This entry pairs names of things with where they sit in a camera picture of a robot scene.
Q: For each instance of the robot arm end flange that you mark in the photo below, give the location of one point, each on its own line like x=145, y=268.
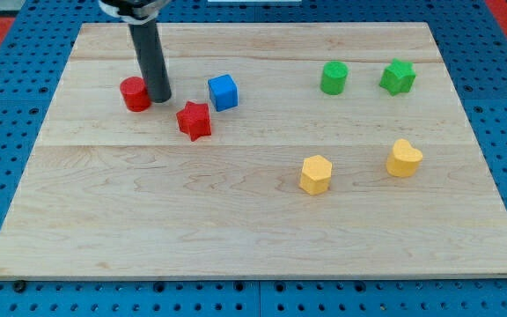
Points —
x=135, y=12

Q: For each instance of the wooden board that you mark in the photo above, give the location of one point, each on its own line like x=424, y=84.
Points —
x=112, y=195

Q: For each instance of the red star block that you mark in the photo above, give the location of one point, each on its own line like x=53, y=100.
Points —
x=194, y=120

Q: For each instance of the blue cube block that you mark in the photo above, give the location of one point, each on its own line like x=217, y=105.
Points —
x=223, y=92

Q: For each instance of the green star block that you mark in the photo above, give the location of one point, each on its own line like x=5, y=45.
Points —
x=398, y=77

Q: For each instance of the yellow hexagon block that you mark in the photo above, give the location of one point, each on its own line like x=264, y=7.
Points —
x=316, y=175

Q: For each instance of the green cylinder block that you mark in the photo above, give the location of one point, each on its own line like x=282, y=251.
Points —
x=333, y=77

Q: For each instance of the red cylinder block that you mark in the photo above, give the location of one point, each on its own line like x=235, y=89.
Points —
x=135, y=95

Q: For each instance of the yellow heart block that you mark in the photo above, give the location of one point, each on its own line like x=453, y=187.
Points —
x=403, y=160

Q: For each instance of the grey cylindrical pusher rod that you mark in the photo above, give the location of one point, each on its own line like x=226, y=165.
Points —
x=151, y=60

